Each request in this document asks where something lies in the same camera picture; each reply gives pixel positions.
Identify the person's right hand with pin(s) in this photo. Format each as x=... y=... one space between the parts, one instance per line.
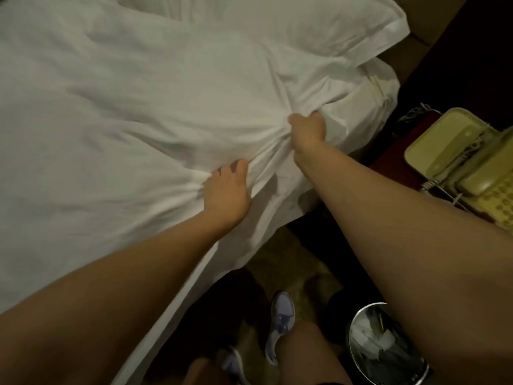
x=309 y=134

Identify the person's left hand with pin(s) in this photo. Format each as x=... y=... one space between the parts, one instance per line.
x=226 y=196

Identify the white pillow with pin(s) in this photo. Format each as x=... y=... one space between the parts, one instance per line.
x=304 y=20

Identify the white duvet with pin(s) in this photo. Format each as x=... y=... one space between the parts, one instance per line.
x=120 y=116

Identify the person's right forearm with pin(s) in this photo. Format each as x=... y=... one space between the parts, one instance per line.
x=409 y=244

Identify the person's left forearm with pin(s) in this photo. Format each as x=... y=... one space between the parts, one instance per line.
x=96 y=316

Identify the person's left dark sneaker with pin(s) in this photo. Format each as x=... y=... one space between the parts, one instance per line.
x=234 y=366

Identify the person's right leg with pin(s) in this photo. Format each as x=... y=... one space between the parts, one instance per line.
x=309 y=353

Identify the person's leg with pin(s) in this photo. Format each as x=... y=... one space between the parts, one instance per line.
x=309 y=353
x=202 y=373

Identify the person's left leg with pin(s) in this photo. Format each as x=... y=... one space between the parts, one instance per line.
x=202 y=373

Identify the dark wooden nightstand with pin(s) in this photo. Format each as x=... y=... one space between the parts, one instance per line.
x=401 y=156

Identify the tan padded headboard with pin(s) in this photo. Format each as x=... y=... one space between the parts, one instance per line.
x=425 y=20

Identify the beige telephone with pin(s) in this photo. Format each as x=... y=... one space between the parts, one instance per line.
x=469 y=164

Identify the black trash bin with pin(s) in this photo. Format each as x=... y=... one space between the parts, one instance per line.
x=385 y=345

